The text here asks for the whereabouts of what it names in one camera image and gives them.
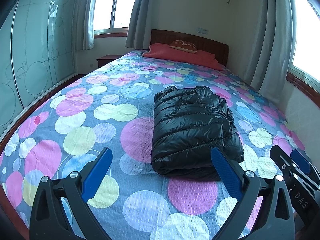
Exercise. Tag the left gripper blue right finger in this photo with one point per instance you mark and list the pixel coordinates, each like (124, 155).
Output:
(275, 217)

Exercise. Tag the black puffer jacket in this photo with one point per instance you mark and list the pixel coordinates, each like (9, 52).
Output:
(188, 124)

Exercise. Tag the red wooden bed frame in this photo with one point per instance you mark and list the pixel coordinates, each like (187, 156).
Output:
(12, 226)

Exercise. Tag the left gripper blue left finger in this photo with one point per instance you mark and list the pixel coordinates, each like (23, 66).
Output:
(48, 218)

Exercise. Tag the grey curtain left of window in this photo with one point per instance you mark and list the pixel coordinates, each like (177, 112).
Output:
(84, 16)

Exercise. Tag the red blanket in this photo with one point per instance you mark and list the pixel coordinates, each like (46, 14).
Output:
(200, 58)

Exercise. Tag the red wooden nightstand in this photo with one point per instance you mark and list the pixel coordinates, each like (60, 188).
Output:
(107, 59)

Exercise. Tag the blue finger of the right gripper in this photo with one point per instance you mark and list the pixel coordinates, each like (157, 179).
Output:
(305, 166)
(289, 168)

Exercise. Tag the back wall window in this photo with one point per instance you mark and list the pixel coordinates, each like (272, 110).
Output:
(112, 16)

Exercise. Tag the grey curtain right wall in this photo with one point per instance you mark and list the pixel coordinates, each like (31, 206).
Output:
(272, 48)

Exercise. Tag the white wall socket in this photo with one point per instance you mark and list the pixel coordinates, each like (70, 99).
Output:
(202, 31)

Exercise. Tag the red embroidered pillow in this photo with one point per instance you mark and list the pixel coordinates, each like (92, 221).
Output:
(184, 46)

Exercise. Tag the wall window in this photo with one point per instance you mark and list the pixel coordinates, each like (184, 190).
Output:
(304, 66)
(112, 16)

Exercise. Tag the frosted glass wardrobe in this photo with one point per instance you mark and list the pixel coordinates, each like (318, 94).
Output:
(36, 53)

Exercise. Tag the right wall window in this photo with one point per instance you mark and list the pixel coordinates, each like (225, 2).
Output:
(304, 66)

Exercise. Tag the grey curtain beside headboard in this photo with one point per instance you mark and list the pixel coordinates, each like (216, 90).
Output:
(139, 31)

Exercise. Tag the dark wooden headboard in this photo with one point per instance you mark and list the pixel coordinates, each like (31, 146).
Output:
(220, 50)

